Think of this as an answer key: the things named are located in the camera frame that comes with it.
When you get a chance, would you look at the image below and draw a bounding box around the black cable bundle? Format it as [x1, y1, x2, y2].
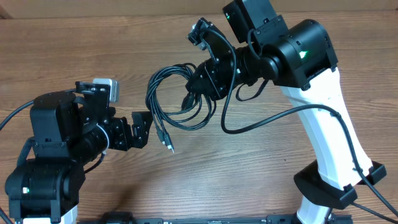
[145, 63, 218, 154]

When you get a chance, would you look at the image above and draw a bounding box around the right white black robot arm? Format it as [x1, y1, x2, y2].
[186, 1, 386, 223]

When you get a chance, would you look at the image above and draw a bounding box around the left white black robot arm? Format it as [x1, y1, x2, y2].
[5, 88, 153, 223]

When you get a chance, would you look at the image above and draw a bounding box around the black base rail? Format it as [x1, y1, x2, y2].
[77, 211, 354, 224]

